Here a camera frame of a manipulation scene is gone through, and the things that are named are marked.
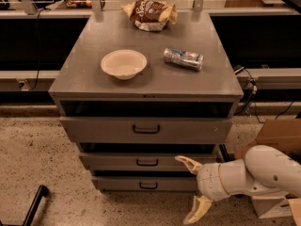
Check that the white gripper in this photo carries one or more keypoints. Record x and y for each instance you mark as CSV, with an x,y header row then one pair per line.
x,y
208,179

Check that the grey drawer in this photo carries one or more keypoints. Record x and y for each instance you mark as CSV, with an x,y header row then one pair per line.
x,y
175,184
146,130
131,162

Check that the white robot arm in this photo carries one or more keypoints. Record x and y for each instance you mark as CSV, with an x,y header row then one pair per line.
x,y
236,179

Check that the grey bottom drawer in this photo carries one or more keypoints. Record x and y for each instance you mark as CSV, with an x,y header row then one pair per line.
x,y
175,184

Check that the grey drawer cabinet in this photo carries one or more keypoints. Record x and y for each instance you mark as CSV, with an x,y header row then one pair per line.
x,y
161,90

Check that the grey top drawer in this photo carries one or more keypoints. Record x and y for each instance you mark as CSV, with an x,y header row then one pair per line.
x,y
146,130

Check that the cardboard box with trash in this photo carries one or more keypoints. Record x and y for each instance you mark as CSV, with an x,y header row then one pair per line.
x,y
279,135

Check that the crushed silver can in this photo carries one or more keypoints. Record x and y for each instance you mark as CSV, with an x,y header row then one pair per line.
x,y
186,59

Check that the white paper bowl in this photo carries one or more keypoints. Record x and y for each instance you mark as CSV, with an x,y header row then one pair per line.
x,y
123,64

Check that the black chair leg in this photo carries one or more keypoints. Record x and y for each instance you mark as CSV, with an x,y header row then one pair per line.
x,y
42,192

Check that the brown chip bag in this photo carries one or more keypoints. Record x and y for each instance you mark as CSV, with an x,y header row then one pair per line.
x,y
149,15

